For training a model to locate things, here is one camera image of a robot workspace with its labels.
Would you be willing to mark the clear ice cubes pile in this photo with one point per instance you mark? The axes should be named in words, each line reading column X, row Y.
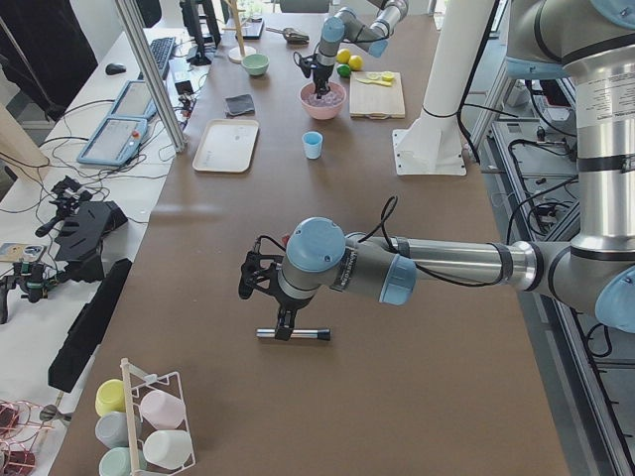
column 330, row 99

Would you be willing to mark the green bowl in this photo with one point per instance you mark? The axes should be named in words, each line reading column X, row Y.
column 255, row 64

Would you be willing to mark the metal muddler with black cap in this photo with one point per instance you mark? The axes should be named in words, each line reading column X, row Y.
column 317, row 334

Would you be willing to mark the white cup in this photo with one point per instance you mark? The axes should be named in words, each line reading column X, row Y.
column 168, row 448

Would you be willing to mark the green lime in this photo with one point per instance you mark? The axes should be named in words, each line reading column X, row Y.
column 344, row 70

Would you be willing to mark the cream rabbit tray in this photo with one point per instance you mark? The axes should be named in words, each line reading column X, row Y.
column 226, row 146

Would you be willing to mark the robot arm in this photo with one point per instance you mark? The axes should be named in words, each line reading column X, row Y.
column 592, row 42
column 346, row 26

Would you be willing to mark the teach pendant tablet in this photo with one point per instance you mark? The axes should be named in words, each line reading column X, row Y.
column 114, row 142
column 134, row 100

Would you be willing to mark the black bracket stand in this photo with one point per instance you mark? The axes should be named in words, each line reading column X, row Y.
column 81, row 238

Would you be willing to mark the pink cup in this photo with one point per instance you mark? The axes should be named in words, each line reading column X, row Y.
column 162, row 410

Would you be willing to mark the wooden stand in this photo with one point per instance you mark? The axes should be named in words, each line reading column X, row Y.
column 241, row 51

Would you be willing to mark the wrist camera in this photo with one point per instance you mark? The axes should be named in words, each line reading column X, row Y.
column 259, row 272
column 306, row 64

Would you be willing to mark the metal scoop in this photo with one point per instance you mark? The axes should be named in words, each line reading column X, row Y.
column 291, row 35

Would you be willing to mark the wooden cutting board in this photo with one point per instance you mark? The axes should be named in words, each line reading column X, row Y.
column 374, row 101

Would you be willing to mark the grey folded cloth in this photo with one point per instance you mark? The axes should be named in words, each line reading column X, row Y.
column 239, row 105

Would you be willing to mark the pink bowl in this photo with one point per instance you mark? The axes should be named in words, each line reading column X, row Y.
column 318, row 112

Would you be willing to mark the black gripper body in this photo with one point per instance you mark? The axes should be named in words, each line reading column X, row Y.
column 322, row 72
column 289, row 302

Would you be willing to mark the mint green cup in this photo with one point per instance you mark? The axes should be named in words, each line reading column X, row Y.
column 115, row 462

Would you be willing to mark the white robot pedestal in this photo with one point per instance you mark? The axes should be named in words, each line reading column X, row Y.
column 432, row 144

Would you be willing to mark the black keyboard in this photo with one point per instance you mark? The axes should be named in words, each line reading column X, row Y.
column 162, row 50

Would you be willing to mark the white wire cup rack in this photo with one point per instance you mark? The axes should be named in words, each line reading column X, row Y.
column 137, row 384

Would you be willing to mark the black monitor stand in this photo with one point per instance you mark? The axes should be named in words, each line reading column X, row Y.
column 201, row 22

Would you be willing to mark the light blue cup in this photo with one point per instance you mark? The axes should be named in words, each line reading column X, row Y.
column 312, row 144

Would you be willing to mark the yellow lemon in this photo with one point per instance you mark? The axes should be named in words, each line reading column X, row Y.
column 343, row 56
column 355, row 63

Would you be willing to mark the grey cup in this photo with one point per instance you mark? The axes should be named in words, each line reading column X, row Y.
column 112, row 430

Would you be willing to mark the yellow cup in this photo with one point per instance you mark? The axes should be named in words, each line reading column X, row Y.
column 110, row 397

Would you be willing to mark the aluminium frame post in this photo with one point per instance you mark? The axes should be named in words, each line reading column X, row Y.
column 133, row 27

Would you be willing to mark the black computer mouse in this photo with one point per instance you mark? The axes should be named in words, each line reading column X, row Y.
column 115, row 68

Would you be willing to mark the yellow plastic knife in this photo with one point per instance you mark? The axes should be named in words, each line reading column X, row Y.
column 379, row 82

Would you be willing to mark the black long bar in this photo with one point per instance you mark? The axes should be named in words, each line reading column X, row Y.
column 88, row 329

